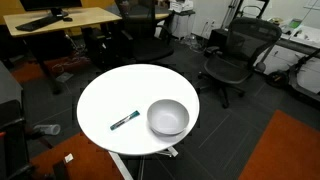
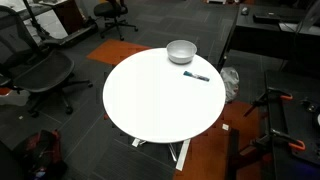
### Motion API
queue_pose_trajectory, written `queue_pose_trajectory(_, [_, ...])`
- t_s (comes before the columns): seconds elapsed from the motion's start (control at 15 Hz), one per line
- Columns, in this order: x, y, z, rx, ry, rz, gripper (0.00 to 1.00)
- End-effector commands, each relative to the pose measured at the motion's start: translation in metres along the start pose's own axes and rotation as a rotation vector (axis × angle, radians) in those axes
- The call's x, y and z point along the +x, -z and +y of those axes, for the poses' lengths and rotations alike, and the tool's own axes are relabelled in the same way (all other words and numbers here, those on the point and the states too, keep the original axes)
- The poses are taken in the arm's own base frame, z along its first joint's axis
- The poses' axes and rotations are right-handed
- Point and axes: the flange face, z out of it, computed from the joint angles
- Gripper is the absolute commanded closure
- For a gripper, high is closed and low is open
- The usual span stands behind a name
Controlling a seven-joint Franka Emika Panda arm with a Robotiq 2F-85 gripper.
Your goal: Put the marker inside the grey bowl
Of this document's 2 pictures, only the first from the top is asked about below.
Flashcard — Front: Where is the black monitor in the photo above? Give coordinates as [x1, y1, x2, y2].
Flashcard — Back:
[20, 0, 82, 17]

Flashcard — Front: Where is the white paper scrap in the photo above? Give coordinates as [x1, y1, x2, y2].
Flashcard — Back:
[64, 153, 74, 163]

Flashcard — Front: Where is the black electric scooter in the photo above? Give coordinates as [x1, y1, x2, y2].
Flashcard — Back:
[266, 49, 320, 108]

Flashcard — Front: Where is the black computer mouse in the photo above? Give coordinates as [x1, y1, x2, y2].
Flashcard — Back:
[63, 17, 73, 22]

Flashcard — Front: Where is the wooden desk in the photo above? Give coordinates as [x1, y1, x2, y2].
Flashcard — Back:
[4, 7, 120, 94]

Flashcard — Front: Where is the round white table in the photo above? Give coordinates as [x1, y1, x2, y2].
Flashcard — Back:
[76, 63, 201, 180]

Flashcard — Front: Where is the white cabinet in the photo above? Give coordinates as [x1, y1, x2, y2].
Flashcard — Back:
[169, 10, 195, 39]

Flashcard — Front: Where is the black keyboard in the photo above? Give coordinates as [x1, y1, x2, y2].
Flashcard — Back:
[16, 16, 62, 32]

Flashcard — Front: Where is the teal and white marker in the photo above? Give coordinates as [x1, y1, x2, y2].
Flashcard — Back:
[110, 111, 140, 130]

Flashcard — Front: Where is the clear plastic cup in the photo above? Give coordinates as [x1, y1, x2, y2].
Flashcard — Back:
[35, 124, 61, 136]

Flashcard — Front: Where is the black mesh office chair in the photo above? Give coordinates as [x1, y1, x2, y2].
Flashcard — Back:
[198, 17, 282, 108]

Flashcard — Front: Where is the grey bowl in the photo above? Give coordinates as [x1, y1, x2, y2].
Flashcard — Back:
[147, 99, 189, 135]

